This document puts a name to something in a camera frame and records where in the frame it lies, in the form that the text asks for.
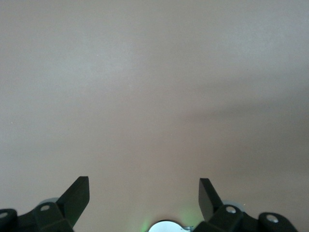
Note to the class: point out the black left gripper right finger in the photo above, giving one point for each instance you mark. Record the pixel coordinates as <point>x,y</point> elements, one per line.
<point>207,198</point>

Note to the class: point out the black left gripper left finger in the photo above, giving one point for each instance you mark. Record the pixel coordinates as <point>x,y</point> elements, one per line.
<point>77,200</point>

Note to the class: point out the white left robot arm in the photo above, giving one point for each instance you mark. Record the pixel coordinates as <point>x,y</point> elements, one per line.
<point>166,226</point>

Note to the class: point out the brown table cover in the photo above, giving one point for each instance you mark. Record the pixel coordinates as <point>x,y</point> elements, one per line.
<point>154,84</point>

